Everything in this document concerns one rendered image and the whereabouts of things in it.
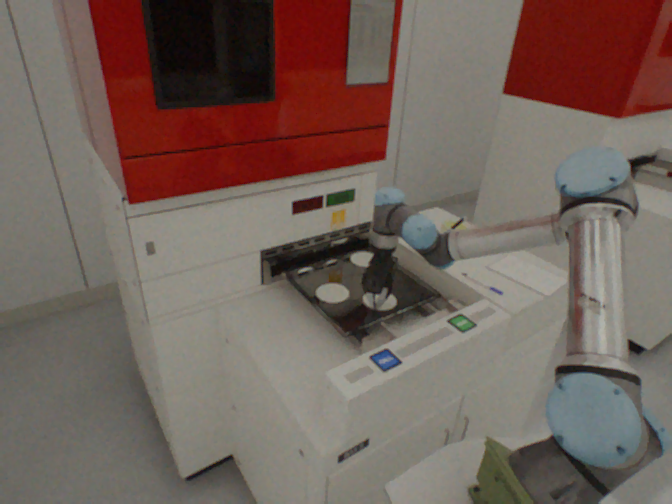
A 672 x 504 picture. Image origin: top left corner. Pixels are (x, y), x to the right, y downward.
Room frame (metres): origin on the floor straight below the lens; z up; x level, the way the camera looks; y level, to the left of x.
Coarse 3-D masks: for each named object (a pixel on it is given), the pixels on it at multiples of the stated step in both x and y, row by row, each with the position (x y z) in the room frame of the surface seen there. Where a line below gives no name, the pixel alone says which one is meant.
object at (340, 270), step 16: (288, 272) 1.20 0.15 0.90; (304, 272) 1.21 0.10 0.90; (320, 272) 1.21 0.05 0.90; (336, 272) 1.22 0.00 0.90; (352, 272) 1.22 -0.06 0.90; (400, 272) 1.24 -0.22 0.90; (304, 288) 1.11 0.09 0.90; (352, 288) 1.13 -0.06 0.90; (400, 288) 1.15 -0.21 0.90; (416, 288) 1.15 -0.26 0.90; (320, 304) 1.04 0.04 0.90; (336, 304) 1.04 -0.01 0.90; (352, 304) 1.05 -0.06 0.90; (400, 304) 1.06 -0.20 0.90; (336, 320) 0.97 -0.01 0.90; (352, 320) 0.97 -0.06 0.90; (368, 320) 0.97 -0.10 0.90
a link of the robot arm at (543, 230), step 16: (496, 224) 0.93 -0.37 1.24; (512, 224) 0.91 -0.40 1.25; (528, 224) 0.88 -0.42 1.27; (544, 224) 0.87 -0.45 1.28; (448, 240) 0.96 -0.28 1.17; (464, 240) 0.94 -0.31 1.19; (480, 240) 0.92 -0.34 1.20; (496, 240) 0.90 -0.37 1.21; (512, 240) 0.88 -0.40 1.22; (528, 240) 0.87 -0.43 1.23; (544, 240) 0.85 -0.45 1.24; (560, 240) 0.84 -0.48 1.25; (432, 256) 0.96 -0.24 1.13; (448, 256) 0.95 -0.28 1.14; (464, 256) 0.94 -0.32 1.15; (480, 256) 0.92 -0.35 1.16
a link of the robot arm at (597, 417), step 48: (576, 192) 0.72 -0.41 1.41; (624, 192) 0.72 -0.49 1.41; (576, 240) 0.68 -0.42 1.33; (576, 288) 0.61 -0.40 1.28; (624, 288) 0.60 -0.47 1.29; (576, 336) 0.54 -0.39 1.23; (624, 336) 0.53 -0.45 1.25; (576, 384) 0.46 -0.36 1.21; (624, 384) 0.46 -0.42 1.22; (576, 432) 0.42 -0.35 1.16; (624, 432) 0.40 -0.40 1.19
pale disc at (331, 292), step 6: (318, 288) 1.12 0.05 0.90; (324, 288) 1.12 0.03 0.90; (330, 288) 1.12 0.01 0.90; (336, 288) 1.12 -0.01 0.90; (342, 288) 1.12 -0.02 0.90; (318, 294) 1.09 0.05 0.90; (324, 294) 1.09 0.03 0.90; (330, 294) 1.09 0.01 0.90; (336, 294) 1.09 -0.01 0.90; (342, 294) 1.09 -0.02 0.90; (348, 294) 1.09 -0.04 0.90; (324, 300) 1.06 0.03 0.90; (330, 300) 1.06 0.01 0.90; (336, 300) 1.06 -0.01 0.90; (342, 300) 1.06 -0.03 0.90
